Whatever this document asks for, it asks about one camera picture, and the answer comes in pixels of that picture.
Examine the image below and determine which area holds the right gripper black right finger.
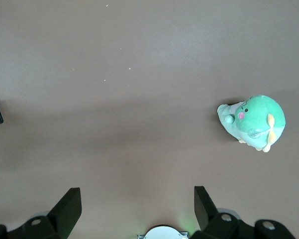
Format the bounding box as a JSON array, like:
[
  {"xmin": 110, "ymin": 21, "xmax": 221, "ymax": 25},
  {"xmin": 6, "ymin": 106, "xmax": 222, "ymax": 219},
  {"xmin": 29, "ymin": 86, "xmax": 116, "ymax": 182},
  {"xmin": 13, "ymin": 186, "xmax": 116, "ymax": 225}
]
[{"xmin": 190, "ymin": 185, "xmax": 297, "ymax": 239}]

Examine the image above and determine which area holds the green plush dinosaur toy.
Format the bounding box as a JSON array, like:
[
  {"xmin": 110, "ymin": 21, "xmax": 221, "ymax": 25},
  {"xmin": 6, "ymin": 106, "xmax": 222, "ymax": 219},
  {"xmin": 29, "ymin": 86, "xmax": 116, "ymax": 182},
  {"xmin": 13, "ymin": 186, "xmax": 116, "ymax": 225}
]
[{"xmin": 216, "ymin": 94, "xmax": 288, "ymax": 153}]

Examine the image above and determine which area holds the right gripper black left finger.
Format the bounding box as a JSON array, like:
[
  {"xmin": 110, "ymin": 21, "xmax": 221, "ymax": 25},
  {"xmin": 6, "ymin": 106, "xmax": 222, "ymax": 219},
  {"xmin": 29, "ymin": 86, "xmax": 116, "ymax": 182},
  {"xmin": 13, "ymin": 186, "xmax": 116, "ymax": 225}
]
[{"xmin": 0, "ymin": 187, "xmax": 83, "ymax": 239}]

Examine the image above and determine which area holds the brown table cover sheet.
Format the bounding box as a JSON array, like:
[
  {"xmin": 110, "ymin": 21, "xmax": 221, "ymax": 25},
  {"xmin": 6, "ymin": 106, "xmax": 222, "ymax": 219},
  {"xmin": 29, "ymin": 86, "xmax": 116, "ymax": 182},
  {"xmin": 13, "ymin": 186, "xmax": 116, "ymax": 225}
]
[{"xmin": 0, "ymin": 0, "xmax": 299, "ymax": 239}]

